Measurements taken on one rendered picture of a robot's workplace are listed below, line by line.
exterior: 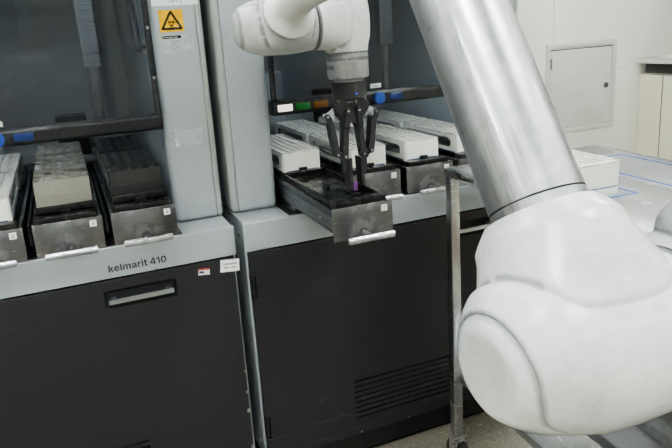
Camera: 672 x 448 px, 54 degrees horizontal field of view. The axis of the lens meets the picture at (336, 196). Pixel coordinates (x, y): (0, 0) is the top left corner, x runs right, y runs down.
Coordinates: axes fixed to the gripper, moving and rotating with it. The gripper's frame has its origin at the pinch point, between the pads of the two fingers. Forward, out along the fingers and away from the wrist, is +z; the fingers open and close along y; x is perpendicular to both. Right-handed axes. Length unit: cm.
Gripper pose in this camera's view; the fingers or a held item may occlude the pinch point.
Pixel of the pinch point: (354, 172)
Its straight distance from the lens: 145.2
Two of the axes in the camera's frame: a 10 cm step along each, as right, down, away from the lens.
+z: 0.7, 9.6, 2.5
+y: -9.2, 1.6, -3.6
